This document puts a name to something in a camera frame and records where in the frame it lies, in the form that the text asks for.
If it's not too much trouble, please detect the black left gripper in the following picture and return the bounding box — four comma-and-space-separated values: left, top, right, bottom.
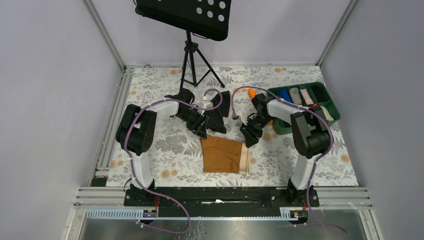
176, 108, 209, 139

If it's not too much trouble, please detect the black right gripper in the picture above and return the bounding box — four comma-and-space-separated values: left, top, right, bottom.
239, 115, 275, 150

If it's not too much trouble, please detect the brown boxer underwear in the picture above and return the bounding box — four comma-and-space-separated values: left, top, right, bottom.
200, 135, 250, 174

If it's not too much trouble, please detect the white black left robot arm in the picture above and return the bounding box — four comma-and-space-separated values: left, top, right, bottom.
115, 88, 216, 206

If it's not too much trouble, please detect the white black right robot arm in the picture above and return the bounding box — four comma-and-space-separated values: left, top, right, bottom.
239, 93, 334, 206

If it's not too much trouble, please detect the black striped underwear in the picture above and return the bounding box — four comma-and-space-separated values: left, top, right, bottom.
204, 90, 231, 134

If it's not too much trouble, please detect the blue rolled underwear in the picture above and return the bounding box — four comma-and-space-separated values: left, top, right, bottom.
278, 88, 293, 103

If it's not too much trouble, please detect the light grey rolled underwear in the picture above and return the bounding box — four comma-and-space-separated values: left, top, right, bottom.
289, 87, 302, 106

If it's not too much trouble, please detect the pink rolled underwear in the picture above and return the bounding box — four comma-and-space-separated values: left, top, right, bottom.
300, 88, 314, 105

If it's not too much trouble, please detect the red rolled underwear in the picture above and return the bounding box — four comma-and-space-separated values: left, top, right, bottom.
309, 104, 321, 109

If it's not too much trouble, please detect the cream rolled underwear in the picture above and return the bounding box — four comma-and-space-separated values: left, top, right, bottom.
320, 105, 334, 122

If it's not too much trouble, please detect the floral patterned table mat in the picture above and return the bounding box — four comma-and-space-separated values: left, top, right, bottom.
106, 66, 359, 187

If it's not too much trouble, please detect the orange rolled cloth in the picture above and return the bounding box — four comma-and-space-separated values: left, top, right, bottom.
247, 88, 257, 100

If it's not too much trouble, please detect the green divided organizer tray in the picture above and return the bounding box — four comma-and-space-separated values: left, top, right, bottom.
268, 82, 341, 126

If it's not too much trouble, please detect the black music stand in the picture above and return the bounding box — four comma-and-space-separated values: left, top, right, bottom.
133, 0, 232, 88

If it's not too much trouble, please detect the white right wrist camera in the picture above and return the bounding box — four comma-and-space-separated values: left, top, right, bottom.
238, 109, 248, 125

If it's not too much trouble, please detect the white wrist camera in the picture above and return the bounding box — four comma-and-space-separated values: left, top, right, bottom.
198, 96, 214, 112
238, 109, 248, 125

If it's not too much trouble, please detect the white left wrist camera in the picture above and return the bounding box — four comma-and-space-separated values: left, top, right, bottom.
198, 96, 214, 112

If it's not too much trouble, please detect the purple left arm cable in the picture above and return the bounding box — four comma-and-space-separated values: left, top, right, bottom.
123, 88, 224, 235

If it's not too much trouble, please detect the black mounting base rail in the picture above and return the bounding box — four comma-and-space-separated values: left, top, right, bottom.
123, 187, 306, 218

